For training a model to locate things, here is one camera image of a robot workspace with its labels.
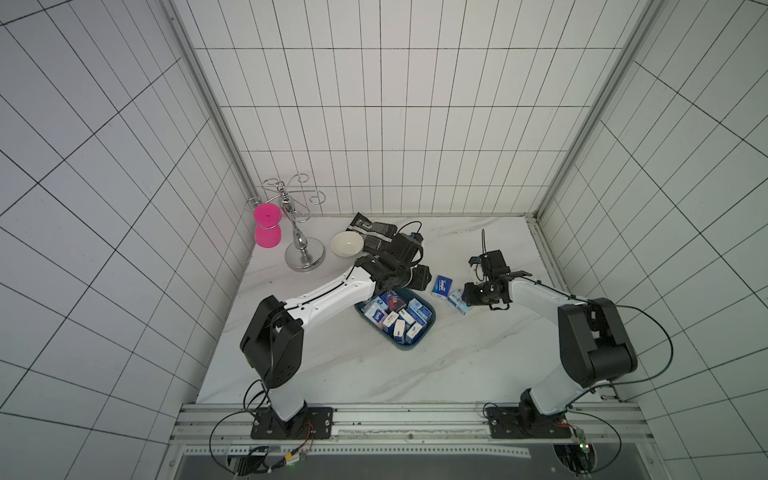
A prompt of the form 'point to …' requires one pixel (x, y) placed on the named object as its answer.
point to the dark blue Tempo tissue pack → (442, 287)
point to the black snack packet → (375, 234)
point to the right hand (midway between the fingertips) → (457, 294)
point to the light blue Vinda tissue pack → (457, 301)
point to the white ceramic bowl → (347, 244)
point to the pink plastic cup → (268, 217)
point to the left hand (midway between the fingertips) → (419, 282)
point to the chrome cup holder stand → (306, 254)
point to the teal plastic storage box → (401, 316)
